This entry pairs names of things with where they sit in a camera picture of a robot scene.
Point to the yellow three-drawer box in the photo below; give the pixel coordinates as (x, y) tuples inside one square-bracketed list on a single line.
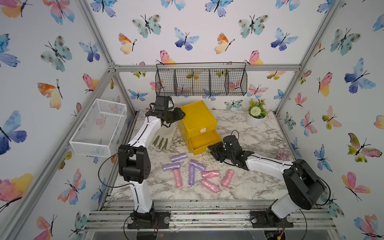
[(198, 127)]

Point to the black wire wall basket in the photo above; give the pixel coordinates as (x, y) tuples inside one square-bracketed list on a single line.
[(201, 79)]

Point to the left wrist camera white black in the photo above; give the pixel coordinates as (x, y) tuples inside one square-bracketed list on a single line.
[(164, 103)]

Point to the pink roll bottom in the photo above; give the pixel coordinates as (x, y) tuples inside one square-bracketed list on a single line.
[(210, 186)]

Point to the purple roll angled centre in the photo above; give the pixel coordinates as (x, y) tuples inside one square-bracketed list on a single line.
[(197, 165)]

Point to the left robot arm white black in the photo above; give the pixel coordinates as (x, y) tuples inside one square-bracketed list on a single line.
[(135, 164)]

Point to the pink roll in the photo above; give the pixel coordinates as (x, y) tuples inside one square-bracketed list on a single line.
[(210, 174), (178, 178), (226, 181), (210, 186)]

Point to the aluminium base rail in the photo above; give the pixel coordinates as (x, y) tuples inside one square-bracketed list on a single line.
[(208, 219)]

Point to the white mesh wall basket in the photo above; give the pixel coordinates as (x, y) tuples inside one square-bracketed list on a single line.
[(99, 129)]

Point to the pink artificial flower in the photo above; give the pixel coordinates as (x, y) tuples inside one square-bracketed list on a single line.
[(283, 155)]

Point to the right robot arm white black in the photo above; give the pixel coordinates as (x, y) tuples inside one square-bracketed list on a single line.
[(303, 185)]

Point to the purple roll upright centre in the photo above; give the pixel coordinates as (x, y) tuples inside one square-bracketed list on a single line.
[(192, 171)]

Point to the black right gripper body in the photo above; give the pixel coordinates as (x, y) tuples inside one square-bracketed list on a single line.
[(220, 153)]

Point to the beige green work glove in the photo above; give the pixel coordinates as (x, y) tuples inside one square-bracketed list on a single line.
[(164, 137)]

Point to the purple roll upper left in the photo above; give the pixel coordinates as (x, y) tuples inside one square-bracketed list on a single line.
[(179, 157)]

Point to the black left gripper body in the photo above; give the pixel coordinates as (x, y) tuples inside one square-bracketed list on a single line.
[(172, 116)]

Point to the white pot with green plant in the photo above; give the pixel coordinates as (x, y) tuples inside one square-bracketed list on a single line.
[(256, 112)]

